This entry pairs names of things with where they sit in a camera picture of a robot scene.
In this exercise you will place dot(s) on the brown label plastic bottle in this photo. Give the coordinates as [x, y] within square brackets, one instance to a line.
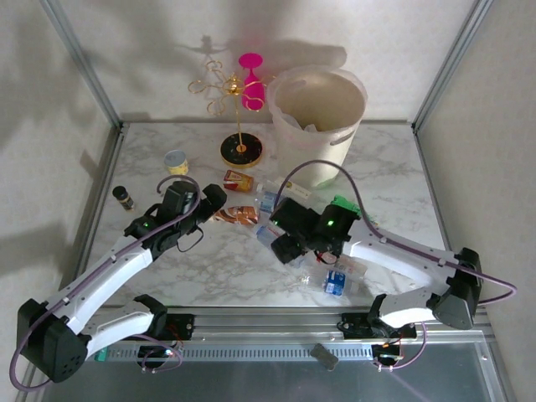
[240, 215]

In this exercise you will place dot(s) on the red label plastic bottle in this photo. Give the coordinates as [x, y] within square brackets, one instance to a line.
[356, 268]

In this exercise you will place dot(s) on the white matcha label bottle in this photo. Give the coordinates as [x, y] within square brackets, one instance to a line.
[298, 190]

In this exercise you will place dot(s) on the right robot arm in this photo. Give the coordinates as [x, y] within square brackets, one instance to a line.
[398, 255]

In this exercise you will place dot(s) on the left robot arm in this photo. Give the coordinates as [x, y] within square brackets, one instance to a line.
[113, 268]

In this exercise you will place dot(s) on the white plastic bin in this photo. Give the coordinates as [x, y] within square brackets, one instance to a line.
[310, 163]

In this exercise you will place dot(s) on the translucent plastic bin liner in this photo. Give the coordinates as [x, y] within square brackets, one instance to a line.
[277, 109]

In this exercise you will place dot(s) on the red yellow drink carton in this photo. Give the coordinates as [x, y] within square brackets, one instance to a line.
[238, 181]

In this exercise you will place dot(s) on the green plastic bottle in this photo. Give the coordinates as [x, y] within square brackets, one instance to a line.
[345, 203]

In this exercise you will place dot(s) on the yellow tin can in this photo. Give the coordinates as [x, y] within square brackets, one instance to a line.
[176, 164]

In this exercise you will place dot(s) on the small dark spice jar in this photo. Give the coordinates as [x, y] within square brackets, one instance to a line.
[123, 197]

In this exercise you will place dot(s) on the grey metal tag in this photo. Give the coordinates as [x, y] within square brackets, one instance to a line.
[324, 357]

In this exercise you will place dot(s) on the pink wine glass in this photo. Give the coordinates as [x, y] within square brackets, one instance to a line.
[253, 94]

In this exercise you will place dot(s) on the green terminal block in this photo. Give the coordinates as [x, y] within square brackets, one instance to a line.
[102, 354]

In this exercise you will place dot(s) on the aluminium table side rail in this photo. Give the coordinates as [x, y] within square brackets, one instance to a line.
[431, 180]
[98, 209]

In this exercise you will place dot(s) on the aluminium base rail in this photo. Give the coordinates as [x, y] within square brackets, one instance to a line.
[268, 326]

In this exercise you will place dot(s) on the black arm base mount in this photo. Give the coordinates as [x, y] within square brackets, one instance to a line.
[180, 326]
[356, 326]

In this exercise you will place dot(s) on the aluminium frame post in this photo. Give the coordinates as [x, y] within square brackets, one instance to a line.
[84, 63]
[448, 63]

